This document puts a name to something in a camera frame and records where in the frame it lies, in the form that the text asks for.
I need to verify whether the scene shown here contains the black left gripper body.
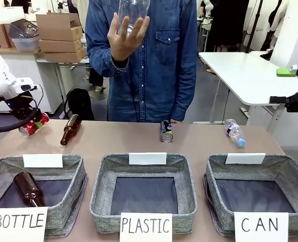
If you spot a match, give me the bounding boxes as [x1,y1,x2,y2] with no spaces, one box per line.
[3,92,40,120]

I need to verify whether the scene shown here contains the red soda can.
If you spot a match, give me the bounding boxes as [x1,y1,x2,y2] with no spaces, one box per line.
[18,112,50,138]

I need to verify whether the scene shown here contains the person's right forearm denim sleeve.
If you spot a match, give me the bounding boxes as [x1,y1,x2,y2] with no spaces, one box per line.
[86,46,132,79]

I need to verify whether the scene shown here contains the person's left forearm denim sleeve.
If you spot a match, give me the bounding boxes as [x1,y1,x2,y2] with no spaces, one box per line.
[171,57,199,124]

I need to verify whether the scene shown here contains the grey fabric basket bottle label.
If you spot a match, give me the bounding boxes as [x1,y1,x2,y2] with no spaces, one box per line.
[0,154,89,238]

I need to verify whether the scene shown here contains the grey fabric basket plastic label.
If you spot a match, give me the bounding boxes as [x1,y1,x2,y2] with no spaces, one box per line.
[89,152,197,235]

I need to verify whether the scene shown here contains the grey fabric basket can label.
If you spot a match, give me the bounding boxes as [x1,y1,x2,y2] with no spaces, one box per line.
[202,153,298,237]

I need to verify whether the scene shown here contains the black drink can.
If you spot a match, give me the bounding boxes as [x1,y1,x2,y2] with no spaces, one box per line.
[160,120,174,144]

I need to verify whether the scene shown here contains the white paper sign CAN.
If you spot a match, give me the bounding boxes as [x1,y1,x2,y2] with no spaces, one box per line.
[233,211,290,242]

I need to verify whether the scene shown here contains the person's right hand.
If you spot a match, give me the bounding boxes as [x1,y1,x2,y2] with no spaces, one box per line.
[107,16,151,63]

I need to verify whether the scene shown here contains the brown glass bottle long neck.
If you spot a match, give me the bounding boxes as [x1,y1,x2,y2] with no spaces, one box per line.
[60,113,83,147]

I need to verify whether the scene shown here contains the white desk under boxes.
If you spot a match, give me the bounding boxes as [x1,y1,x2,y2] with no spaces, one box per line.
[34,56,91,114]

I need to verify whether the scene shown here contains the white board panel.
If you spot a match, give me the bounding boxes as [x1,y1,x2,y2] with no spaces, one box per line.
[269,0,298,70]

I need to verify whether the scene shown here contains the black backpack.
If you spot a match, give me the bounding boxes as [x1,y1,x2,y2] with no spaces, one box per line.
[63,88,95,121]

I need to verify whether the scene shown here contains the blank white card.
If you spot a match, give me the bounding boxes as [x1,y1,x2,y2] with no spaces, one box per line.
[128,152,168,166]
[225,152,266,165]
[22,153,64,169]

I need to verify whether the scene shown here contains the white desk with rounded corner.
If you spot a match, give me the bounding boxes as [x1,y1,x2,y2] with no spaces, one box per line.
[198,50,298,126]

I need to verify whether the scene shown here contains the bystander in light top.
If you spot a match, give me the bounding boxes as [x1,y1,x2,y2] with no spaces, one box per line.
[260,0,289,52]

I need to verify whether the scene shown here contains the clear plastic bottle blue cap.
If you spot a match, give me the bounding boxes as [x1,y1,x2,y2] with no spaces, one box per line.
[223,118,247,148]

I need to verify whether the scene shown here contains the black tripod pole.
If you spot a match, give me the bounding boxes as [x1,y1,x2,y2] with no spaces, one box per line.
[244,0,263,54]

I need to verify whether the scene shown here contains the flat cardboard box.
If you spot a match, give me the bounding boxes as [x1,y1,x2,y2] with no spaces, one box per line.
[38,38,84,53]
[41,46,87,63]

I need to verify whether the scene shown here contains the brown glass bottle wide body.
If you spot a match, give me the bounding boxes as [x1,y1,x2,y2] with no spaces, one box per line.
[13,171,46,208]

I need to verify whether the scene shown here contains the clear plastic storage container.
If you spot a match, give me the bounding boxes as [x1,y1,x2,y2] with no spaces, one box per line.
[8,18,41,51]

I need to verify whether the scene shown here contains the small upright cardboard box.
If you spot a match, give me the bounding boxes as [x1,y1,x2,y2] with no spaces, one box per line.
[0,23,15,49]

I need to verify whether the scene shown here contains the bystander in black dress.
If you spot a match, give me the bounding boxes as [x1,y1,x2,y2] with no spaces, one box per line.
[208,0,251,52]

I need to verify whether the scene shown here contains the large open cardboard box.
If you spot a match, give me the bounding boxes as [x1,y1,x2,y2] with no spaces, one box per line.
[35,12,83,42]

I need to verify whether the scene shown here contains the white paper sign BOTTLE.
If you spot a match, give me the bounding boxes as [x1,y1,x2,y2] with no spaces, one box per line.
[0,206,49,242]

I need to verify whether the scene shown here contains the person's torso denim shirt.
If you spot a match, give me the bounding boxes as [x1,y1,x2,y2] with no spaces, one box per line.
[85,0,199,124]

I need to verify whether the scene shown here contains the white paper sign PLASTIC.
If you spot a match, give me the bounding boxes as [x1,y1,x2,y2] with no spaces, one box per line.
[119,212,173,242]

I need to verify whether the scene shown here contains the thin camera cable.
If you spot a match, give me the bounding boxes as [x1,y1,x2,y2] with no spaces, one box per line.
[32,84,45,109]

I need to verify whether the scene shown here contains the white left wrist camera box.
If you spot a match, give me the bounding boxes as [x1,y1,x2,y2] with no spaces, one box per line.
[11,77,38,95]

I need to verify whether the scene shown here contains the black corrugated cable hose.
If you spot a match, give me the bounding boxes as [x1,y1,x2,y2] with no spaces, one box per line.
[0,107,43,134]

